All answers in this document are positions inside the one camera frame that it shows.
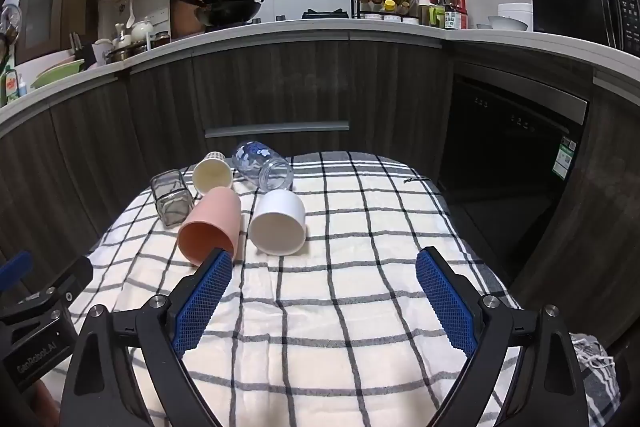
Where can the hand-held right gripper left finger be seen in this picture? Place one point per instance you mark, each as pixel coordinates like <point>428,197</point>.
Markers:
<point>205,292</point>

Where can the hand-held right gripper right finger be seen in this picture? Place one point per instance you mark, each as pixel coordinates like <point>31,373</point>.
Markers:
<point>445,292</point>

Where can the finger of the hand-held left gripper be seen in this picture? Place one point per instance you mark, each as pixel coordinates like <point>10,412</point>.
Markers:
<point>14,268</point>
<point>72,279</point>

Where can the pink cup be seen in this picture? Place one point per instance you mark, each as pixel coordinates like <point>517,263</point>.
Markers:
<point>210,222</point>

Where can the white cup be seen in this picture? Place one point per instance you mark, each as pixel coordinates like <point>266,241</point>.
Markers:
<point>277,222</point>

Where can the grey square glass cup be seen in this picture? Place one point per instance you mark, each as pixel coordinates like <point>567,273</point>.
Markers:
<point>170,199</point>

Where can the cream cup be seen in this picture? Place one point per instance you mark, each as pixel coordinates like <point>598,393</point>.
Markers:
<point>212,174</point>

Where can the green cup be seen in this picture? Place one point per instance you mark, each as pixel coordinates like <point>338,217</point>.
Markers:
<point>436,16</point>

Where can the black white checked cloth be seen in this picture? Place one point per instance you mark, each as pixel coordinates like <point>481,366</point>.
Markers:
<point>340,307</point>

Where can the clear glass jar blue print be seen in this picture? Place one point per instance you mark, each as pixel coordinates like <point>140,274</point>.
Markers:
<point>260,164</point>

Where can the black built-in dishwasher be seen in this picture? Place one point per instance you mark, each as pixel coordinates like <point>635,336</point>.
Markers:
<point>500,157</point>

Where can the green dish soap bottle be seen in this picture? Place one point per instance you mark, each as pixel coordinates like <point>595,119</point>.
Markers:
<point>11,87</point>

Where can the green basin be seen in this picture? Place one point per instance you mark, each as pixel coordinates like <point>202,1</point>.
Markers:
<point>57,74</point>

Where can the black knife block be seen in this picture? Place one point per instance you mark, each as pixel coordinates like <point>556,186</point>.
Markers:
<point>80,49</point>

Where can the white teapot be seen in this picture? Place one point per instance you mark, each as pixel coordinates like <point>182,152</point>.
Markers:
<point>142,29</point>

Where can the white bowl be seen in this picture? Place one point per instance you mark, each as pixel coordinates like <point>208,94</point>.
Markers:
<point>506,23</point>

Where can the dark sauce bottle white label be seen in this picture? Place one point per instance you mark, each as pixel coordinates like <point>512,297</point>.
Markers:
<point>451,14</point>

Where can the dark wooden cutting board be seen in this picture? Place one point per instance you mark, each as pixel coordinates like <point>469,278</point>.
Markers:
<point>182,14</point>

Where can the red bottle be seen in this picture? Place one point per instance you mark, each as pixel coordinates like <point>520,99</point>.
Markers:
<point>462,9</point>

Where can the black wok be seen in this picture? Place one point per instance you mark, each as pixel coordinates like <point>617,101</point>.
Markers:
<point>232,4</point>

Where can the white rice cooker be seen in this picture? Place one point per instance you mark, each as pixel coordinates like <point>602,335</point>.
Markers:
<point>517,11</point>

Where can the black gas stove burner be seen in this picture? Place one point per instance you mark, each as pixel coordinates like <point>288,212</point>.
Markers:
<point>325,14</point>

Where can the black microwave oven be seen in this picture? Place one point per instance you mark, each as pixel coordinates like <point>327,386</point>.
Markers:
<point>575,7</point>

